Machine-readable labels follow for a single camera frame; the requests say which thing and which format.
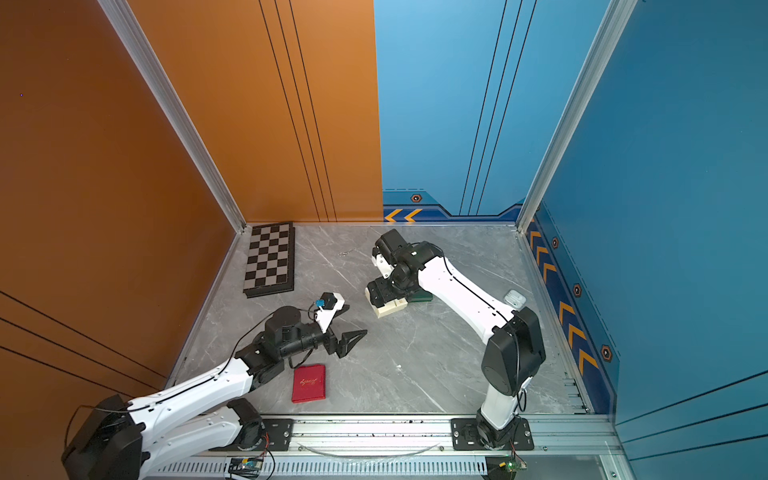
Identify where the left green circuit board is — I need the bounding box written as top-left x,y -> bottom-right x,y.
227,457 -> 264,479

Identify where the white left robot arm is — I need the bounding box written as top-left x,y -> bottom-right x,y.
61,306 -> 367,479

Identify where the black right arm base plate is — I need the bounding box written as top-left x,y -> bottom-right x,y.
449,416 -> 535,451

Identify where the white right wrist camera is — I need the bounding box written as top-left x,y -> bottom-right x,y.
371,240 -> 394,279

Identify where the green circuit board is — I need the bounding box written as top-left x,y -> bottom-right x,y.
483,456 -> 528,480
227,457 -> 264,479

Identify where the black and silver chessboard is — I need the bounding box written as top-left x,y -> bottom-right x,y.
243,222 -> 295,298

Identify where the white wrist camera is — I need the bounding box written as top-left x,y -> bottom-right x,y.
371,240 -> 394,279
314,292 -> 349,333

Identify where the silver aluminium corner post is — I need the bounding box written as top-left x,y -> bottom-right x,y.
98,0 -> 246,233
516,0 -> 638,234

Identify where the silver aluminium corner post left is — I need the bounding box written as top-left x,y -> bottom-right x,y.
98,0 -> 246,233

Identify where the green jewelry box lid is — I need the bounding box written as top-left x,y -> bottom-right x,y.
406,288 -> 433,303

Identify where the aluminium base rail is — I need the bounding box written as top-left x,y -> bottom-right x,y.
144,414 -> 633,479

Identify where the silver aluminium corner post right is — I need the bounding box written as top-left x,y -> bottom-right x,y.
516,0 -> 638,234

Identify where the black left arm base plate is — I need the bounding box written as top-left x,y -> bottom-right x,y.
214,418 -> 294,453

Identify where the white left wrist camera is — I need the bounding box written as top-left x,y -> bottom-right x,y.
314,292 -> 349,333

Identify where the white earbuds case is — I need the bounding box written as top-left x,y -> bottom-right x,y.
504,289 -> 527,311

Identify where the right green circuit board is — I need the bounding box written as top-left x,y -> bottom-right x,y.
483,456 -> 528,480

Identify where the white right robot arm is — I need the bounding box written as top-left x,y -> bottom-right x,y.
365,230 -> 546,449

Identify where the cream booklet with flower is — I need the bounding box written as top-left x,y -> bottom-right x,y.
373,299 -> 408,318

